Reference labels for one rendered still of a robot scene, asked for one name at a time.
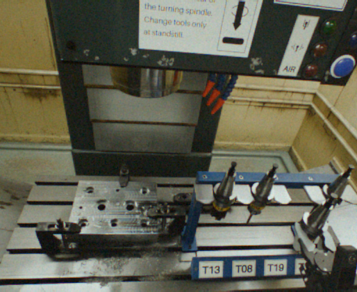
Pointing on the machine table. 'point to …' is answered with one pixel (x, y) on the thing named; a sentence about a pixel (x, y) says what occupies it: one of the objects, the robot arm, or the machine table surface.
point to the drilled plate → (130, 234)
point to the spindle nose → (146, 81)
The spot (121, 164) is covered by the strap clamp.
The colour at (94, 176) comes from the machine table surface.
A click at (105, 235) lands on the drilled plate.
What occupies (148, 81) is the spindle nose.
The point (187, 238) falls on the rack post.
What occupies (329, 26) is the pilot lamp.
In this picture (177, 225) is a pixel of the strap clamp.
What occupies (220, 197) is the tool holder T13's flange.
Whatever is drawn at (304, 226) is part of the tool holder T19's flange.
